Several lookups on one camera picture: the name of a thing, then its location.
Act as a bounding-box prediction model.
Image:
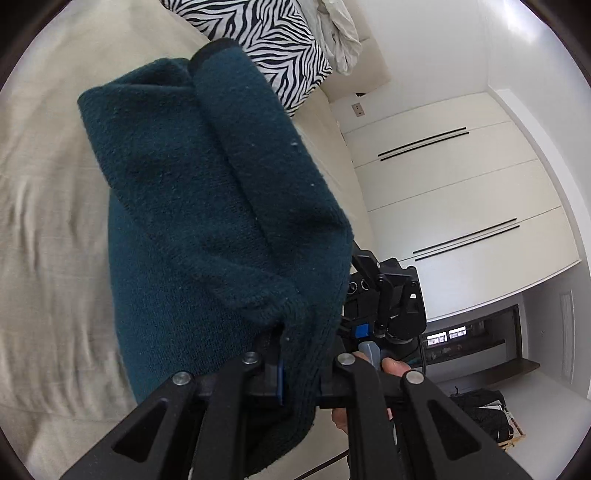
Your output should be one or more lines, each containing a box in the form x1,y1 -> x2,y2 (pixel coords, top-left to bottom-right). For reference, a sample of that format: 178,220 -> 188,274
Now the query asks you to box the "dark teal knit sweater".
78,40 -> 353,475

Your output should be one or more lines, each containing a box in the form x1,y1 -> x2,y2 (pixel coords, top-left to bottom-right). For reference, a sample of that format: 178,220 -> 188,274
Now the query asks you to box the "person's right hand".
332,357 -> 411,434

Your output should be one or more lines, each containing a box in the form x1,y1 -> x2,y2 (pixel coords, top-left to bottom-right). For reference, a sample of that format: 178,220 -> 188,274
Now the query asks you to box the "white built-in wardrobe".
346,93 -> 581,321

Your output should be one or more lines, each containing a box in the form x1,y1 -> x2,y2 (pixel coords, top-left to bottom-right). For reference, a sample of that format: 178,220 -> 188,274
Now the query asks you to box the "black bag on floor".
450,389 -> 514,444

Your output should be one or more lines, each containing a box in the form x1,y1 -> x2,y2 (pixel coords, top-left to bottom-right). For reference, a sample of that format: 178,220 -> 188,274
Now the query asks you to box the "beige padded headboard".
322,27 -> 394,100

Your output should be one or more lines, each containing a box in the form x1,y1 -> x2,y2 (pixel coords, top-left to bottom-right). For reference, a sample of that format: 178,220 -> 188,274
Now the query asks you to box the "beige bed sheet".
1,1 -> 206,479

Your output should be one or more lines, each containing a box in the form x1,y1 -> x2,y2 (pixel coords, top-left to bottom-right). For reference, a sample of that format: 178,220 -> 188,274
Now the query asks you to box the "crumpled white duvet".
300,0 -> 363,76

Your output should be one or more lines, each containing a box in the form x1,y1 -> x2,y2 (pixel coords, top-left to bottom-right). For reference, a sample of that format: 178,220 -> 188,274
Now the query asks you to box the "zebra print pillow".
162,0 -> 332,116

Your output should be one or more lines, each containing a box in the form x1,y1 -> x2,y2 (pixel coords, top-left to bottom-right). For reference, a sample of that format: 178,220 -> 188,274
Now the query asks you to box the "dark wall shelf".
412,305 -> 540,391

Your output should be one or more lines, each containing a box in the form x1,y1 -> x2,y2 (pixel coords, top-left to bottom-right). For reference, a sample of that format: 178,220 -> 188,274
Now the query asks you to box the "wall power socket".
352,103 -> 365,117

